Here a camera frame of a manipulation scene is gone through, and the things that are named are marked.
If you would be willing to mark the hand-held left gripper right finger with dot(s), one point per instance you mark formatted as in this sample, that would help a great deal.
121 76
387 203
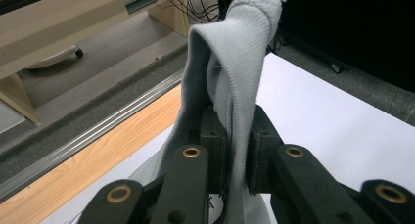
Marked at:
261 152

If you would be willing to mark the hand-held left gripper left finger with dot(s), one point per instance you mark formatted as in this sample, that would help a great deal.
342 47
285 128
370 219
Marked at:
213 152

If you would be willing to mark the light grey knitted cloth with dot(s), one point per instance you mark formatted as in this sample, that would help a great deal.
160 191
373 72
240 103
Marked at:
236 70

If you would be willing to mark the black stand base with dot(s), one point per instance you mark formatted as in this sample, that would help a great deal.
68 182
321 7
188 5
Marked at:
337 67

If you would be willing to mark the black curtain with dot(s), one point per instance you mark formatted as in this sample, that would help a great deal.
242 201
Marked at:
352 25

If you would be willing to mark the beige chair leg with caster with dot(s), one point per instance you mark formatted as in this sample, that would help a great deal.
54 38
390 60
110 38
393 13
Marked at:
55 58

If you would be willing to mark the beige wooden desk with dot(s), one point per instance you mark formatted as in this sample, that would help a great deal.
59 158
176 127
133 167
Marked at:
65 25

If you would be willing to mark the aluminium table edge rail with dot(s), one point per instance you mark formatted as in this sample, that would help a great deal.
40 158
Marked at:
81 137

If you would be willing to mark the grey metal bracket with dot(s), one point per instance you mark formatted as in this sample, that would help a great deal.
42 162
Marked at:
141 2

